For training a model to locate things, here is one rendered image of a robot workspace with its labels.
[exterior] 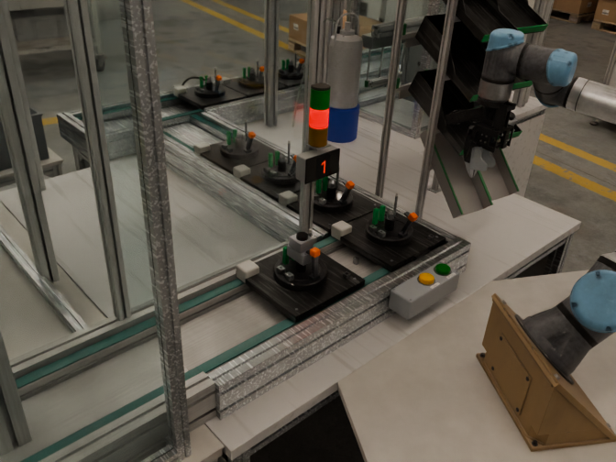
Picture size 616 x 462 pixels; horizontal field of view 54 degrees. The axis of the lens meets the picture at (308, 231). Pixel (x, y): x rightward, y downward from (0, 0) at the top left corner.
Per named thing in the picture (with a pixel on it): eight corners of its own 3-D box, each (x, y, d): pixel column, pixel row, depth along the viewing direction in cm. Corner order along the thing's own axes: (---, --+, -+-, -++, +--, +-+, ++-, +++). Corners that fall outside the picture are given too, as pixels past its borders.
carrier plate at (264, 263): (364, 285, 157) (365, 279, 156) (295, 323, 143) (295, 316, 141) (303, 246, 172) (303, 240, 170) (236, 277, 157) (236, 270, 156)
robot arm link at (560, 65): (580, 66, 135) (532, 57, 140) (578, 45, 125) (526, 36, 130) (567, 99, 135) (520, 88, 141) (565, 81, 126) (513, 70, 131)
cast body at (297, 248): (315, 260, 152) (317, 236, 149) (302, 266, 150) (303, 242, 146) (294, 246, 158) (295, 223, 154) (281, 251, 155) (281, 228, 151)
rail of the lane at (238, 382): (465, 270, 180) (471, 240, 175) (220, 420, 128) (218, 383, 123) (450, 262, 184) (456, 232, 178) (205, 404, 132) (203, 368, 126)
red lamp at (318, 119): (332, 126, 154) (333, 108, 152) (317, 130, 151) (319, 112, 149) (319, 120, 157) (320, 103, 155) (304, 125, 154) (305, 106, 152)
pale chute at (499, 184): (510, 195, 197) (519, 191, 193) (481, 203, 190) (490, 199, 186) (477, 117, 200) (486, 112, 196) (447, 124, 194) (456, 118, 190)
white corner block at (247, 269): (259, 279, 157) (259, 266, 155) (246, 285, 155) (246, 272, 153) (248, 270, 160) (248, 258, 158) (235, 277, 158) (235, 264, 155)
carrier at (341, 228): (445, 243, 176) (452, 205, 170) (390, 272, 162) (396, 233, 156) (383, 211, 191) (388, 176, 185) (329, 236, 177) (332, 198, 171)
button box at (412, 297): (456, 290, 165) (460, 271, 162) (408, 321, 153) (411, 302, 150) (436, 278, 170) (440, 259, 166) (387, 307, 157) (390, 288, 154)
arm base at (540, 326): (576, 388, 133) (614, 361, 131) (544, 357, 126) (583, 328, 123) (542, 341, 146) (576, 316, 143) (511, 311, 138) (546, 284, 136)
